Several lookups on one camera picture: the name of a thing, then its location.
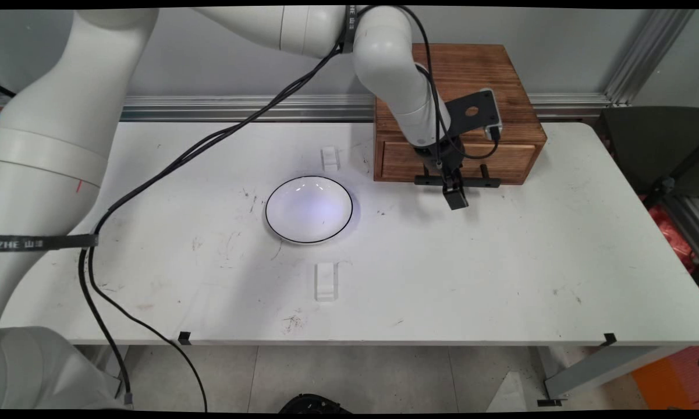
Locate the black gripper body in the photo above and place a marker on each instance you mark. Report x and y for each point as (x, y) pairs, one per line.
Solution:
(439, 157)

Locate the slanted aluminium post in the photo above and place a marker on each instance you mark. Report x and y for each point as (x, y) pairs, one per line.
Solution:
(646, 58)

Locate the small white plastic block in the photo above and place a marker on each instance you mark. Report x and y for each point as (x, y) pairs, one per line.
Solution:
(330, 158)

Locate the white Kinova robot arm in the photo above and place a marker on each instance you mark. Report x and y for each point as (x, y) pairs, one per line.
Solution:
(64, 116)

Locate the black table edge clip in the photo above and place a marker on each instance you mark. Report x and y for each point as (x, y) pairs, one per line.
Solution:
(610, 338)
(184, 336)

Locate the horizontal aluminium rail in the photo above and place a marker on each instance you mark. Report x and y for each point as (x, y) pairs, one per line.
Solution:
(238, 107)

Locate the red bag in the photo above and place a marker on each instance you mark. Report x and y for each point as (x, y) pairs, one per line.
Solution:
(672, 235)

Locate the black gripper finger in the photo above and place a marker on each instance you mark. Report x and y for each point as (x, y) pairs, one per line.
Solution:
(447, 183)
(458, 199)

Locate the brown wooden drawer cabinet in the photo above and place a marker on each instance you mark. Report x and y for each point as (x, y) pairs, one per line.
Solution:
(477, 70)

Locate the black bracket with grey camera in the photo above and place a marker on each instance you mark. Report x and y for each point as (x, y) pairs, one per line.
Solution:
(471, 113)

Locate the long white plastic block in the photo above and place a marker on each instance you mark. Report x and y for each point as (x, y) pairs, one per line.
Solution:
(326, 281)

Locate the orange box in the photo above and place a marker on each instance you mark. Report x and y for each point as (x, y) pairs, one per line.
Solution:
(675, 378)

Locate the white table leg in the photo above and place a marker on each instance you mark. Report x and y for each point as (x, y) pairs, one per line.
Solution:
(593, 369)

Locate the black round object on floor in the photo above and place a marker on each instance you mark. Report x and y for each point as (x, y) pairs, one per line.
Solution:
(313, 404)

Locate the white plate with black rim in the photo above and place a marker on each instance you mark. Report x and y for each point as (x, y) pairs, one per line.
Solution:
(309, 209)

